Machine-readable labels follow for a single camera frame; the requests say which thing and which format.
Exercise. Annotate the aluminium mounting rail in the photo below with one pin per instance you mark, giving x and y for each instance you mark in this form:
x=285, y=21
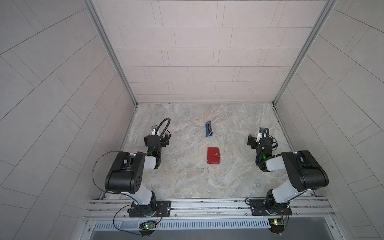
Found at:
x=230, y=208

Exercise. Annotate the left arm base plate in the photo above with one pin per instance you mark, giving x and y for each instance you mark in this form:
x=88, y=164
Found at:
x=158, y=209

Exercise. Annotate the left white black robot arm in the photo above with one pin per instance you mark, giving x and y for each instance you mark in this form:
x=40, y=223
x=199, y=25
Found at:
x=126, y=175

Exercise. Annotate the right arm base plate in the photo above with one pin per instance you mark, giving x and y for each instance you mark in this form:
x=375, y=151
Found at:
x=269, y=208

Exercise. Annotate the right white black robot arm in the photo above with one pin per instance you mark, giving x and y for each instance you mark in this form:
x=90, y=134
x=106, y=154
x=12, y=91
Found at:
x=303, y=170

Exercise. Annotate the right circuit board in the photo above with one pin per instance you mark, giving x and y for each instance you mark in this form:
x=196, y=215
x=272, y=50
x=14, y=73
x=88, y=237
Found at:
x=277, y=225

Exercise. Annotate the left green circuit board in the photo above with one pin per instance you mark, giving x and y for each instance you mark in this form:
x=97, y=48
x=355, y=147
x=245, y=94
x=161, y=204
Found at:
x=148, y=226

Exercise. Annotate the white ventilation grille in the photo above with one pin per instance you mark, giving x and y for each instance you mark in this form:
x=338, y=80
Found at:
x=203, y=224

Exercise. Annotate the red card holder wallet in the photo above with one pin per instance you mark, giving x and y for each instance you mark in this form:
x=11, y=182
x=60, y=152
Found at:
x=213, y=156

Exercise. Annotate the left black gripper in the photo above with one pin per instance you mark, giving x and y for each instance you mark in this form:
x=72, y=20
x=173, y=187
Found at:
x=155, y=139

